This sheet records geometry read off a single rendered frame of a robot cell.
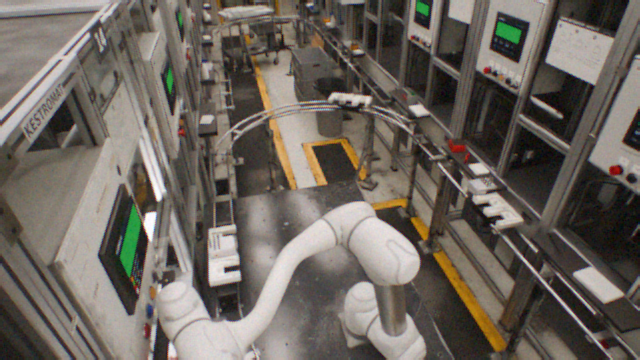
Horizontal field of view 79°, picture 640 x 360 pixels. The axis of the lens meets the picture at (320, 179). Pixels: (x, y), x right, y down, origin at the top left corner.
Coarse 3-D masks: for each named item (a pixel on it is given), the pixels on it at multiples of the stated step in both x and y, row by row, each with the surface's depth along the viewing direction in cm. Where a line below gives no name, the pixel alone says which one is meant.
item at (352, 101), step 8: (336, 96) 346; (344, 96) 342; (352, 96) 344; (360, 96) 342; (368, 96) 340; (336, 104) 341; (344, 104) 337; (352, 104) 334; (360, 104) 339; (368, 104) 330
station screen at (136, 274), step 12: (132, 204) 96; (144, 228) 103; (120, 240) 84; (144, 240) 102; (120, 252) 83; (144, 252) 100; (120, 264) 82; (132, 264) 89; (144, 264) 98; (132, 276) 88; (132, 288) 87
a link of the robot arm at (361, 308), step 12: (360, 288) 164; (372, 288) 164; (348, 300) 164; (360, 300) 160; (372, 300) 160; (348, 312) 165; (360, 312) 160; (372, 312) 159; (348, 324) 170; (360, 324) 161
